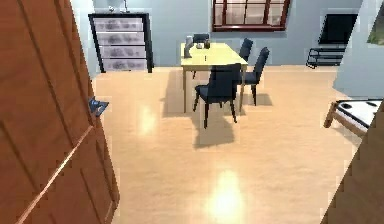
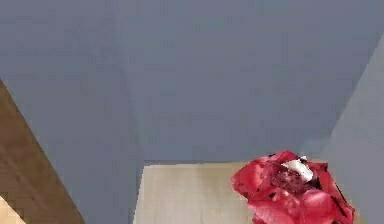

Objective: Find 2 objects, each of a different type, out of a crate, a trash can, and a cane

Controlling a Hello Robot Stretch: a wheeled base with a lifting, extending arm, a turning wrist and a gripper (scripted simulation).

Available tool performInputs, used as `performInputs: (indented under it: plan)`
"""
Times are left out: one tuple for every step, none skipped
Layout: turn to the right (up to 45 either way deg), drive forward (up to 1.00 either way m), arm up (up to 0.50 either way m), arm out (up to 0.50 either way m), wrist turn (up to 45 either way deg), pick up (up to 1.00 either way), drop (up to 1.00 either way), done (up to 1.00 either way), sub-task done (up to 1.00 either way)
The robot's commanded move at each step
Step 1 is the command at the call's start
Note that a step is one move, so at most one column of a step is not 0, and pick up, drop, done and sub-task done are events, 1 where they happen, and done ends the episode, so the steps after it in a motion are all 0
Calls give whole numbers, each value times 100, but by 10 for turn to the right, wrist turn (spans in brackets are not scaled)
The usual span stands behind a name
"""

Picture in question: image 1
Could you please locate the grey vase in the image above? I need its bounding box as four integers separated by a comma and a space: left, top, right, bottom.
183, 35, 194, 59

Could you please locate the yellow wooden dining table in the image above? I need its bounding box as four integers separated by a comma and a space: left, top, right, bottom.
180, 41, 249, 114

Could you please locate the black television stand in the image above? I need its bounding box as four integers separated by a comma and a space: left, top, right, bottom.
305, 47, 347, 70

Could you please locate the black grey chest of drawers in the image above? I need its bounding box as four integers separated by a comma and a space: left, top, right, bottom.
87, 12, 155, 74

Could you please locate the blue door handle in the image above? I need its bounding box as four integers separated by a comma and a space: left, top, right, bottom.
88, 96, 110, 117

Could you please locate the red framed window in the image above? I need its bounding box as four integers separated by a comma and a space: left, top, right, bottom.
211, 0, 292, 33

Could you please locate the dark blue dining chair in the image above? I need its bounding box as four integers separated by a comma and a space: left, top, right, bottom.
192, 62, 243, 130
242, 46, 271, 107
238, 37, 254, 63
191, 33, 211, 80

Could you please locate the brown wooden room door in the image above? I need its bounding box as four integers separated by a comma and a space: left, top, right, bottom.
0, 0, 121, 224

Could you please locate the black television set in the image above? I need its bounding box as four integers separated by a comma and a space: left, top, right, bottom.
317, 13, 359, 46

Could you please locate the framed wall picture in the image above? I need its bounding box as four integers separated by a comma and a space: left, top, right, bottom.
366, 2, 384, 47

